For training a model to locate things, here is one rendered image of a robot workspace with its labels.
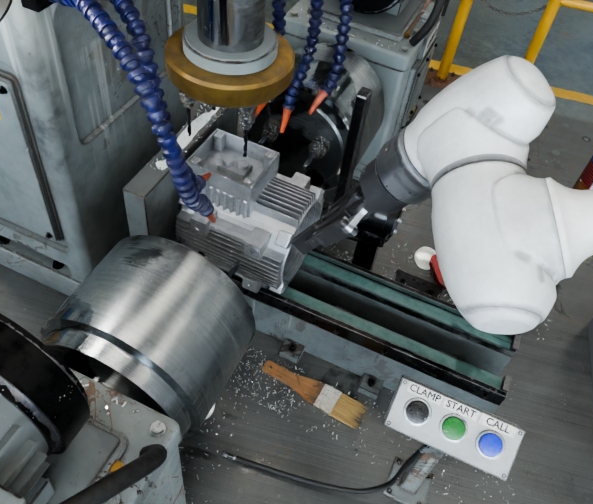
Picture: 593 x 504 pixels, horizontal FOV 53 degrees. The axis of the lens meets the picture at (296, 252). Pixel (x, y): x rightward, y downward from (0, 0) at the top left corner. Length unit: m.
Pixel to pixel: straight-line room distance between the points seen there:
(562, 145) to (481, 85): 1.19
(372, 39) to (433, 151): 0.66
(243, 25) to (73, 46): 0.24
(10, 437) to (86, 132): 0.56
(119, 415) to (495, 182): 0.46
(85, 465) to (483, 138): 0.52
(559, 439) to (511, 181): 0.70
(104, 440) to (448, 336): 0.68
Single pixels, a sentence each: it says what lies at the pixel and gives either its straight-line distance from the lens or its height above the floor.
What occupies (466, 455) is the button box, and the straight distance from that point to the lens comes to 0.85.
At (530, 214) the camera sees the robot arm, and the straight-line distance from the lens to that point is 0.60.
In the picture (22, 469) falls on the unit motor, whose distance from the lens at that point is 0.57.
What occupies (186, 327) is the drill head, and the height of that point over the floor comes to 1.14.
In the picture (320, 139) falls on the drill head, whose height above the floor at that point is 1.08.
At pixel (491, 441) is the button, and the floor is 1.07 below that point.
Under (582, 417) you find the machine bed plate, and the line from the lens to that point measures 1.27.
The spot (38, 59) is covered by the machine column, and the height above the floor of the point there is 1.34.
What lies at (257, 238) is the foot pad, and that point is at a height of 1.07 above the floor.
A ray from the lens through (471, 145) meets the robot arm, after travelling 0.64.
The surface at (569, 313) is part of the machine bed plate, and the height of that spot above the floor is 0.80.
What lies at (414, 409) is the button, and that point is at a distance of 0.83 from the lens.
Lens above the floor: 1.78
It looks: 49 degrees down
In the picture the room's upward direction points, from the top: 9 degrees clockwise
